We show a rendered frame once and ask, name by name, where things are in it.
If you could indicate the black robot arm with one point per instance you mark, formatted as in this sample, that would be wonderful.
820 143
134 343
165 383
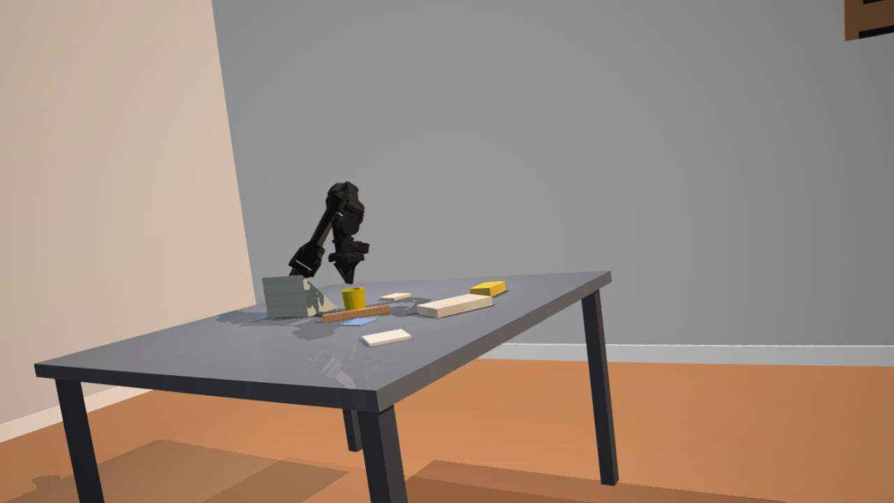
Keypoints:
342 198

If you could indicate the yellow flat rectangular block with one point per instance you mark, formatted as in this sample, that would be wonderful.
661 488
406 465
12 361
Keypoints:
488 289

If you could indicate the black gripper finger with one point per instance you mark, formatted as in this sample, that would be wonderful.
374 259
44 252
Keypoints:
340 271
348 270

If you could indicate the wooden plank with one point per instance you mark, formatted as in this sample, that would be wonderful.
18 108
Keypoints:
356 313

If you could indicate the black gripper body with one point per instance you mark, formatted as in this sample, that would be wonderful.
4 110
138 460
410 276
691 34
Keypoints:
343 251

